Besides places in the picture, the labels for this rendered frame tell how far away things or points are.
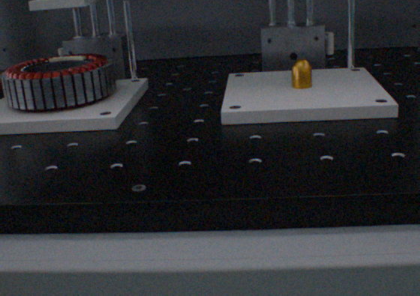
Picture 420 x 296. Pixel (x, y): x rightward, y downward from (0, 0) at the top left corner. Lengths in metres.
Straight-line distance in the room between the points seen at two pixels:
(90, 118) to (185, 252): 0.20
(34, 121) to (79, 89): 0.05
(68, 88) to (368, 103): 0.27
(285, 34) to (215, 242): 0.36
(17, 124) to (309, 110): 0.26
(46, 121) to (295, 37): 0.31
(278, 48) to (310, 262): 0.38
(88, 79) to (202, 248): 0.24
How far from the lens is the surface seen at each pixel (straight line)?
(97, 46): 0.67
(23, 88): 0.52
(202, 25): 0.77
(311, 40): 0.64
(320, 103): 0.47
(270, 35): 0.64
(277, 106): 0.46
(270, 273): 0.30
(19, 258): 0.34
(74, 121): 0.48
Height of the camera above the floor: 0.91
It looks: 19 degrees down
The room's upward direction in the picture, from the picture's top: 4 degrees counter-clockwise
